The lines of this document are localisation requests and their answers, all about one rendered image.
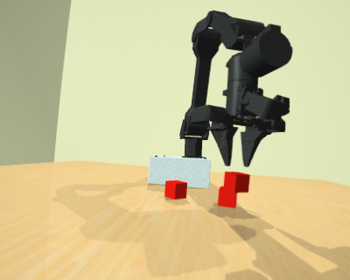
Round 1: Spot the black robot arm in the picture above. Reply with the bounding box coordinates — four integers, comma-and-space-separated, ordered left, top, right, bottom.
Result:
179, 10, 293, 158

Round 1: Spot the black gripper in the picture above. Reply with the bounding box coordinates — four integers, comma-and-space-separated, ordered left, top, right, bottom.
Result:
190, 80, 285, 167

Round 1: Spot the red cube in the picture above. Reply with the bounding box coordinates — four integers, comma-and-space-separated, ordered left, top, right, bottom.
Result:
224, 171, 250, 193
164, 180, 187, 200
218, 186, 237, 208

